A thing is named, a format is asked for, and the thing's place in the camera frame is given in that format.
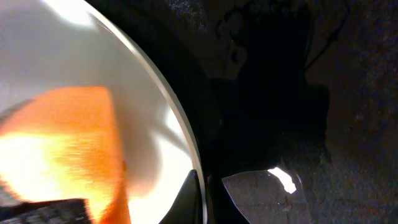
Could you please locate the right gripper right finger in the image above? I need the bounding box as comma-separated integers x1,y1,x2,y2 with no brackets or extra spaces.
222,169,311,224

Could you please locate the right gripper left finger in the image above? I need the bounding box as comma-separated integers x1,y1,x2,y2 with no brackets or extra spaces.
159,169,202,224

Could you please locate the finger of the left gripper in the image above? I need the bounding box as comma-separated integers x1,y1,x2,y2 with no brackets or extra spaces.
1,199,92,224

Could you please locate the orange green scrub sponge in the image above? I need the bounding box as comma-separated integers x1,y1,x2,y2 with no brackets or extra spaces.
1,86,130,223

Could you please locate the pale green plate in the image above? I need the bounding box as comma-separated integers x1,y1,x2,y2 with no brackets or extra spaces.
1,1,208,223

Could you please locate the round black tray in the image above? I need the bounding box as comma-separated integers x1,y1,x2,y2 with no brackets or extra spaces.
91,0,397,223

